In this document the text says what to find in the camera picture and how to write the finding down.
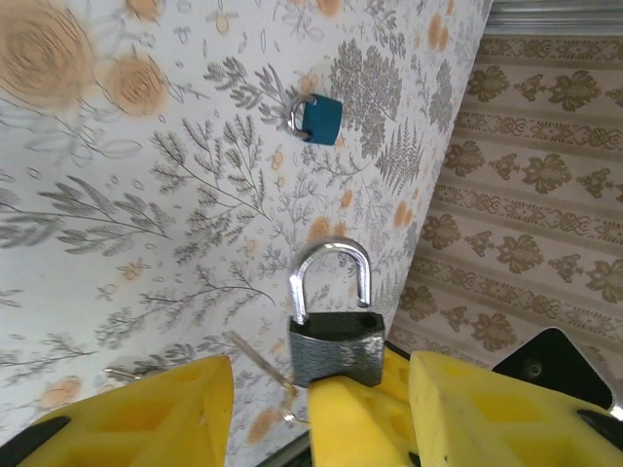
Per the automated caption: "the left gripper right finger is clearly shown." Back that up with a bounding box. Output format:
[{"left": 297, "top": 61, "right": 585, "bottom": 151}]
[{"left": 407, "top": 349, "right": 623, "bottom": 467}]

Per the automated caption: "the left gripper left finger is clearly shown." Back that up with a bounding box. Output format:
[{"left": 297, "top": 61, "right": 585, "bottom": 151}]
[{"left": 0, "top": 354, "right": 236, "bottom": 467}]

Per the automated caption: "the black padlock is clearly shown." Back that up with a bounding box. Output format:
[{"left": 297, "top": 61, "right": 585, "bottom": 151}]
[{"left": 287, "top": 235, "right": 389, "bottom": 389}]

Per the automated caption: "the silver key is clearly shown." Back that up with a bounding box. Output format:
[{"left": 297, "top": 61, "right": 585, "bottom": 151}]
[{"left": 226, "top": 330, "right": 312, "bottom": 427}]

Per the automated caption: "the blue padlock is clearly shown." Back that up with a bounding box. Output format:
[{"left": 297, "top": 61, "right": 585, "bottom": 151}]
[{"left": 287, "top": 92, "right": 344, "bottom": 146}]

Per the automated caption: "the floral table mat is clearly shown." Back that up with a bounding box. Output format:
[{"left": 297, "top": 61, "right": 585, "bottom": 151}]
[{"left": 0, "top": 0, "right": 493, "bottom": 467}]

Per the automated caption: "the aluminium frame post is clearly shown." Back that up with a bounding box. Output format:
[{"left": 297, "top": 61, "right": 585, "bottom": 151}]
[{"left": 486, "top": 0, "right": 623, "bottom": 34}]

